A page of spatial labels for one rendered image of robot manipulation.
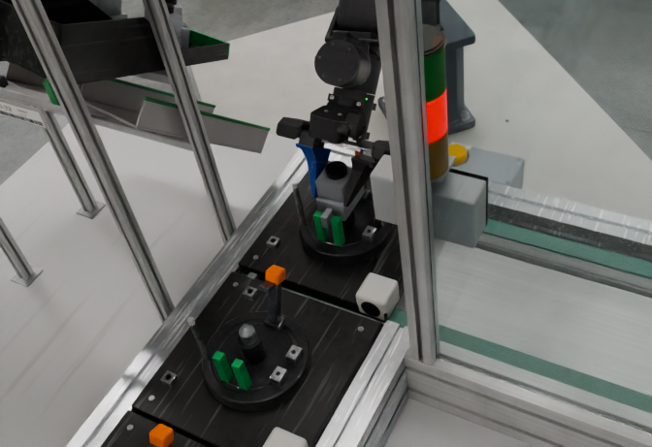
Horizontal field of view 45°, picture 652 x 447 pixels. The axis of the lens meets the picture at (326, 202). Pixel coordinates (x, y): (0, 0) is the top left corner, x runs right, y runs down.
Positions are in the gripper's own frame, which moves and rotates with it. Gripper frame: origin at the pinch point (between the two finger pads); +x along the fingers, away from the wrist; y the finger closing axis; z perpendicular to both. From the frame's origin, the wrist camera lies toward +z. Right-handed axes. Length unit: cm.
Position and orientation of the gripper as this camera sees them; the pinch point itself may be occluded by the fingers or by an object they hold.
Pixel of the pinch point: (335, 177)
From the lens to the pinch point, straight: 108.2
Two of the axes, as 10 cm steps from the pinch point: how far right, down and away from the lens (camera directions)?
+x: -2.1, 9.7, 1.4
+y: 8.7, 2.5, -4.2
